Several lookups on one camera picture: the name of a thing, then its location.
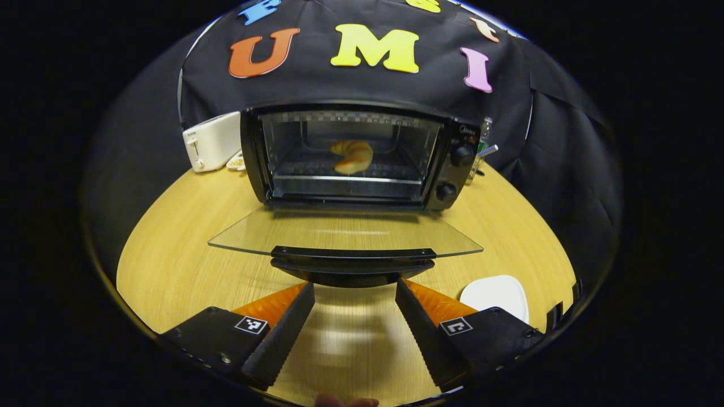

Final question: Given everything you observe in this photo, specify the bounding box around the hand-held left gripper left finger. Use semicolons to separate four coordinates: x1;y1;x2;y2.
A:
158;282;316;391

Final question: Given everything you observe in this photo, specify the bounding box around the white plate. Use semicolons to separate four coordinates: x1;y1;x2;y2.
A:
459;275;530;324

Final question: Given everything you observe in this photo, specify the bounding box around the golden croissant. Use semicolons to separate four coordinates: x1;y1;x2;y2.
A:
330;140;374;175

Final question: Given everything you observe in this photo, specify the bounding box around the black electric oven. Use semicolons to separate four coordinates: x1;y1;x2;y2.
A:
208;101;485;289

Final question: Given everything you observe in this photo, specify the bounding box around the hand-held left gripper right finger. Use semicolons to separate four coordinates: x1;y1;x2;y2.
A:
395;277;545;392

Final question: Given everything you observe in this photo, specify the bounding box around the clear plastic bottle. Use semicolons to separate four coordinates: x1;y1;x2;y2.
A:
477;117;494;153

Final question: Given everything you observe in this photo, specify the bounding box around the white toaster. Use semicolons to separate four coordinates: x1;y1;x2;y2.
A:
182;111;243;173

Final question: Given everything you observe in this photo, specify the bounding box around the black backdrop cloth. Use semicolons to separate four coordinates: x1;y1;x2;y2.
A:
79;0;623;295

